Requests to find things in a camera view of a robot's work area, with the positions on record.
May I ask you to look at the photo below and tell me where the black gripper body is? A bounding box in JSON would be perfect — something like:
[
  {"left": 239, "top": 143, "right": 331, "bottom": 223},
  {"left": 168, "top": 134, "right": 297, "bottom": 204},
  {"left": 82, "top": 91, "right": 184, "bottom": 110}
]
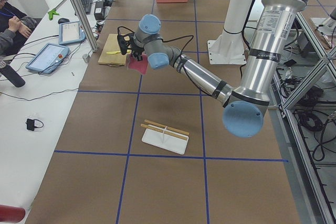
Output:
[{"left": 130, "top": 41, "right": 144, "bottom": 56}]

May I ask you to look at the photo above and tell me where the pink microfibre cloth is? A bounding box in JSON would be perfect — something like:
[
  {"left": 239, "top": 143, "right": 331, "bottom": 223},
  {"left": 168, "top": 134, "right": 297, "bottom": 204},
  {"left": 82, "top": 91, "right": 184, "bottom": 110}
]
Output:
[{"left": 127, "top": 54, "right": 148, "bottom": 74}]

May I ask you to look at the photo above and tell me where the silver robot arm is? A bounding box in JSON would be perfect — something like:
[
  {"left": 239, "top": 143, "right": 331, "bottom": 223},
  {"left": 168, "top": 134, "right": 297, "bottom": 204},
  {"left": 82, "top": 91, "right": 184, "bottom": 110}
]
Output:
[{"left": 130, "top": 0, "right": 308, "bottom": 137}]

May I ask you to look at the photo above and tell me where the black water bottle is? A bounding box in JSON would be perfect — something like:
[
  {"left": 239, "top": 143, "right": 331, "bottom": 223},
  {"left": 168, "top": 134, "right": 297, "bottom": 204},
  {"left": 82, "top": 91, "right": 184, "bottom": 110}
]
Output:
[{"left": 1, "top": 59, "right": 26, "bottom": 88}]

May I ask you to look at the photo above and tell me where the bamboo cutting board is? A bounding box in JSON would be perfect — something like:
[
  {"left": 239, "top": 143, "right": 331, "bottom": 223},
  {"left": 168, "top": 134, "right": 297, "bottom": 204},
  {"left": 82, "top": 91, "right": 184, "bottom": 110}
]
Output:
[{"left": 98, "top": 34, "right": 131, "bottom": 67}]

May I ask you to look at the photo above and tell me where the yellow plastic knife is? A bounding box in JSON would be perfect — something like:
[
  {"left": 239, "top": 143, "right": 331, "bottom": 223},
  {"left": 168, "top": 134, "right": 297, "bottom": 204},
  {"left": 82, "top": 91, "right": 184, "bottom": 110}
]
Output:
[{"left": 106, "top": 50, "right": 131, "bottom": 55}]

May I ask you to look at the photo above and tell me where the black power adapter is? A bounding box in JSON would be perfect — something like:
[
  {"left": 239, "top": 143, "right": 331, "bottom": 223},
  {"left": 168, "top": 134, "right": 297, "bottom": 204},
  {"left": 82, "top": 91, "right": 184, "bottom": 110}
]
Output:
[{"left": 94, "top": 1, "right": 105, "bottom": 20}]

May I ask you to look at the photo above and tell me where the wooden rack rod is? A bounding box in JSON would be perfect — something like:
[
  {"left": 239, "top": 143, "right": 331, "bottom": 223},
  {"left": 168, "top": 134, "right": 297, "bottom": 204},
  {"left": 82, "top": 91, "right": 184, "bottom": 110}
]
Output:
[
  {"left": 144, "top": 120, "right": 189, "bottom": 135},
  {"left": 140, "top": 124, "right": 188, "bottom": 141}
]

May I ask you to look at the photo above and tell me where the far blue teach pendant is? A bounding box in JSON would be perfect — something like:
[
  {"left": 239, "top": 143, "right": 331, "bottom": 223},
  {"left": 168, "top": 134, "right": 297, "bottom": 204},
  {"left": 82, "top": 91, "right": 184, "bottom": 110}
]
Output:
[{"left": 58, "top": 22, "right": 86, "bottom": 45}]

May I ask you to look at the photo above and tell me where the blue teach pendant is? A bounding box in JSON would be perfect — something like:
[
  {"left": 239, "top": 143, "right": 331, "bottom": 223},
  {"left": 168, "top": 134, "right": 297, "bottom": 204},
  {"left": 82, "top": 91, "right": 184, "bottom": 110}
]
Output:
[
  {"left": 26, "top": 43, "right": 70, "bottom": 74},
  {"left": 58, "top": 22, "right": 86, "bottom": 45}
]

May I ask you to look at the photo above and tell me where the black computer mouse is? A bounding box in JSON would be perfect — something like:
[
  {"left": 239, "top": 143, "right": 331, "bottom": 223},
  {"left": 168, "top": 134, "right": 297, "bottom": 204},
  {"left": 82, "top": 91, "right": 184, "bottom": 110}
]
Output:
[{"left": 58, "top": 18, "right": 70, "bottom": 24}]

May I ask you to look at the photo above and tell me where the near blue teach pendant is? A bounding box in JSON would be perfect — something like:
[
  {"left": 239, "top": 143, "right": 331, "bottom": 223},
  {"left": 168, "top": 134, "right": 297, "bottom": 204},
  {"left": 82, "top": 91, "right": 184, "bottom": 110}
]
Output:
[{"left": 26, "top": 43, "right": 70, "bottom": 74}]

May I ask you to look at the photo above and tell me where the green plastic clamp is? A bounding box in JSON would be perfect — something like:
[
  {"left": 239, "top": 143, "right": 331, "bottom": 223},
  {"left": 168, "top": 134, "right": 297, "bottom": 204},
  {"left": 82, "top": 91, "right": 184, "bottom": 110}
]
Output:
[{"left": 48, "top": 8, "right": 59, "bottom": 20}]

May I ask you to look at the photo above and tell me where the white towel rack tray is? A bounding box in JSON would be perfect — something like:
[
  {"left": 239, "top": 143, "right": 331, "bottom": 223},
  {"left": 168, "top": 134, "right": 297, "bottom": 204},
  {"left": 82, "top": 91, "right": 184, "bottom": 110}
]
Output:
[{"left": 141, "top": 129, "right": 189, "bottom": 155}]

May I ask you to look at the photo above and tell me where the seated person dark jacket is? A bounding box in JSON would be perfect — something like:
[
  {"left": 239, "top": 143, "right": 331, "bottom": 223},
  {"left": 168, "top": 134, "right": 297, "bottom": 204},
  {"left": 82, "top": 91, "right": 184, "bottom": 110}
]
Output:
[{"left": 1, "top": 0, "right": 37, "bottom": 57}]

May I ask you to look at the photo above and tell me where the red cylinder object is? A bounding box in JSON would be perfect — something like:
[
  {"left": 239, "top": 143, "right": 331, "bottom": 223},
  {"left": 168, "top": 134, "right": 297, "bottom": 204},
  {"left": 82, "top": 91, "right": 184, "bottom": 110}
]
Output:
[{"left": 0, "top": 205, "right": 26, "bottom": 223}]

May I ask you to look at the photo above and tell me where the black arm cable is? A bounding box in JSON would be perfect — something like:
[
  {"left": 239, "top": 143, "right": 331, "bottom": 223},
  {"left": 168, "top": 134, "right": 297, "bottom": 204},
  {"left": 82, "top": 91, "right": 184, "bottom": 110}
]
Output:
[{"left": 117, "top": 26, "right": 195, "bottom": 59}]

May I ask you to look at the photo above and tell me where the aluminium frame post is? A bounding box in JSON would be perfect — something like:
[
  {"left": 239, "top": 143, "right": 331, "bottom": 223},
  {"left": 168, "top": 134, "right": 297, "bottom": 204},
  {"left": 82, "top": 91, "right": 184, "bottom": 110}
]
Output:
[{"left": 70, "top": 0, "right": 98, "bottom": 52}]

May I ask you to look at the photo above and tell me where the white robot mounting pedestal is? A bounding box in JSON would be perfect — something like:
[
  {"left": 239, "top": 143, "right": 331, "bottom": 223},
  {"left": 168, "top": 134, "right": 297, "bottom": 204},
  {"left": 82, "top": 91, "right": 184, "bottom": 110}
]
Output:
[{"left": 207, "top": 0, "right": 254, "bottom": 65}]

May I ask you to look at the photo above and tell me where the aluminium side frame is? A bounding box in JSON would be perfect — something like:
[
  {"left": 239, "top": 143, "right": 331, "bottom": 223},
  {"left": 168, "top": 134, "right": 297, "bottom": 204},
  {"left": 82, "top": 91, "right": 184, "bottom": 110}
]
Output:
[{"left": 273, "top": 0, "right": 335, "bottom": 223}]

